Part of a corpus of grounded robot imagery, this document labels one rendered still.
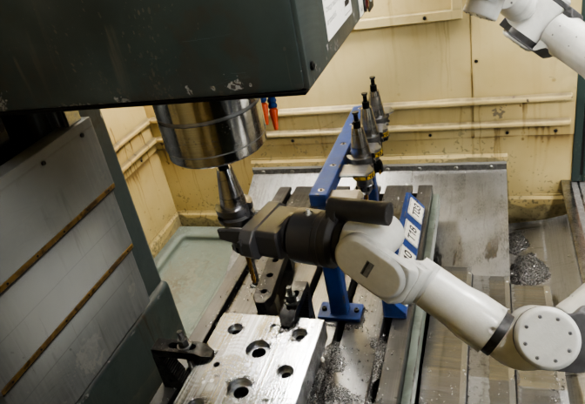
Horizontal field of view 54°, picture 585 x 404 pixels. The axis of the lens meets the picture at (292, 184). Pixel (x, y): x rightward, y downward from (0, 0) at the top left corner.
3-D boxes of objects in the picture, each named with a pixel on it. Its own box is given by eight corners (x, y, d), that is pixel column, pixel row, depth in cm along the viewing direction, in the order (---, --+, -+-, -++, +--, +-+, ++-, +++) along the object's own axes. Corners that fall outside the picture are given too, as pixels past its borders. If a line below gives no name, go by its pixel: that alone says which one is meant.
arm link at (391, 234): (339, 250, 95) (405, 260, 89) (308, 274, 86) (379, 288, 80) (337, 185, 92) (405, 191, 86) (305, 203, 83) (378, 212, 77)
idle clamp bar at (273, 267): (297, 257, 154) (292, 237, 151) (275, 324, 132) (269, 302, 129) (279, 257, 155) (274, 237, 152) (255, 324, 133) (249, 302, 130)
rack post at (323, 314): (364, 306, 132) (347, 196, 118) (359, 322, 127) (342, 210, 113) (323, 304, 135) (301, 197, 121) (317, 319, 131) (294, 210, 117)
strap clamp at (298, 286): (315, 318, 131) (305, 265, 124) (300, 360, 120) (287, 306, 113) (302, 317, 132) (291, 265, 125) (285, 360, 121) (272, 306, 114)
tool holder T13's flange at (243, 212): (232, 204, 100) (229, 191, 98) (261, 208, 96) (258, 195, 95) (211, 223, 95) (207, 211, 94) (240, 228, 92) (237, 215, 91)
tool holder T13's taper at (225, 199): (230, 195, 97) (220, 160, 94) (251, 198, 95) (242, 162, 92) (215, 208, 94) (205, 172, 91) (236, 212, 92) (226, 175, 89)
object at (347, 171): (374, 166, 125) (374, 163, 125) (371, 178, 121) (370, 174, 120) (344, 166, 127) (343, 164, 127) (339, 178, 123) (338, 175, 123)
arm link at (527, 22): (508, -37, 112) (530, -15, 128) (474, 9, 117) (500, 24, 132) (552, -8, 108) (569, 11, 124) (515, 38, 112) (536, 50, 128)
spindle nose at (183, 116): (209, 124, 100) (191, 57, 94) (286, 128, 91) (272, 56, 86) (148, 165, 88) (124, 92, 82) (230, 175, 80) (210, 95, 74)
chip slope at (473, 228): (506, 228, 195) (506, 161, 183) (514, 390, 138) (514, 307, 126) (265, 225, 225) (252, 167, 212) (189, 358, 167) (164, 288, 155)
